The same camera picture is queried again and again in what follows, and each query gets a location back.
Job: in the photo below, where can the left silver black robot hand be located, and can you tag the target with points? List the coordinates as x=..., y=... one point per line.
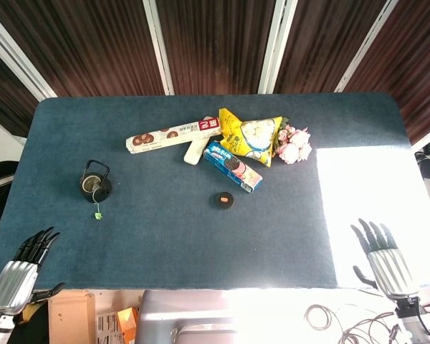
x=19, y=276

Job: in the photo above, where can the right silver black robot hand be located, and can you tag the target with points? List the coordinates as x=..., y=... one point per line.
x=387, y=265

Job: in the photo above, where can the tea bag with tag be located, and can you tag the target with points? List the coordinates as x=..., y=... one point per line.
x=98, y=215

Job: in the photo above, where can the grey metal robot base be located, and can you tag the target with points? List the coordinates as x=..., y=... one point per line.
x=186, y=315

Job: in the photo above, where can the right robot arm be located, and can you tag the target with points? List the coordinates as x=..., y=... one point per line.
x=412, y=319

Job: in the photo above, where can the black cast iron teapot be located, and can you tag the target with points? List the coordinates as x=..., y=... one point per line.
x=95, y=182

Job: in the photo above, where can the black round lid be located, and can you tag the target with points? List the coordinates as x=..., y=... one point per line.
x=222, y=200

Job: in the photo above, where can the yellow snack bag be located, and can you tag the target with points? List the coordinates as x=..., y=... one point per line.
x=251, y=138

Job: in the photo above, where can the orange printed carton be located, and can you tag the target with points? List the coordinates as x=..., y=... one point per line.
x=116, y=324

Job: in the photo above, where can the pink artificial flower bouquet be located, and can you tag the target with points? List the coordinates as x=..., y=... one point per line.
x=294, y=143

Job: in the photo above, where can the dark blue table mat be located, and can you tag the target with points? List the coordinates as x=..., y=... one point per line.
x=186, y=229

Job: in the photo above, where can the blue oreo cookie box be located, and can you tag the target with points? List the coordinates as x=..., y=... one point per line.
x=233, y=165

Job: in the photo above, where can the long white cookie box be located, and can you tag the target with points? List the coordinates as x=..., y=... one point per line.
x=172, y=135

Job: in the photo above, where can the small white rectangular block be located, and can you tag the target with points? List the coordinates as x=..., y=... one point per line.
x=195, y=150

